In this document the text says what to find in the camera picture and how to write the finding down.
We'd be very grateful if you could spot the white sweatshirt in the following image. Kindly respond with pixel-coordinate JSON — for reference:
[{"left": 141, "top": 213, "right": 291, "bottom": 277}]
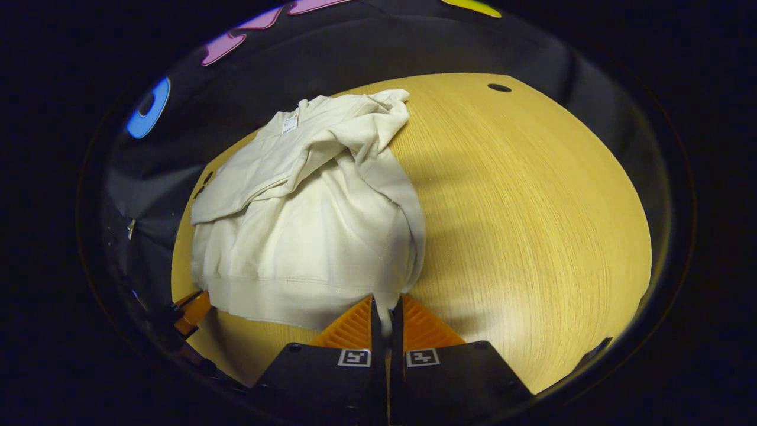
[{"left": 189, "top": 89, "right": 426, "bottom": 335}]

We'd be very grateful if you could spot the black backdrop cloth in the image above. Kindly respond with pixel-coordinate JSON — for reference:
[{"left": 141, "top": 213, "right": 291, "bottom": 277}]
[{"left": 77, "top": 0, "right": 675, "bottom": 356}]

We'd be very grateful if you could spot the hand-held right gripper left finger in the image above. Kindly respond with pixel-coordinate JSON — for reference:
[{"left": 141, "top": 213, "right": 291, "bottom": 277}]
[{"left": 248, "top": 295, "right": 389, "bottom": 426}]

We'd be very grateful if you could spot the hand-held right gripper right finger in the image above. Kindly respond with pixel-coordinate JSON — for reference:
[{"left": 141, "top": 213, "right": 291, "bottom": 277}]
[{"left": 390, "top": 295, "right": 535, "bottom": 426}]

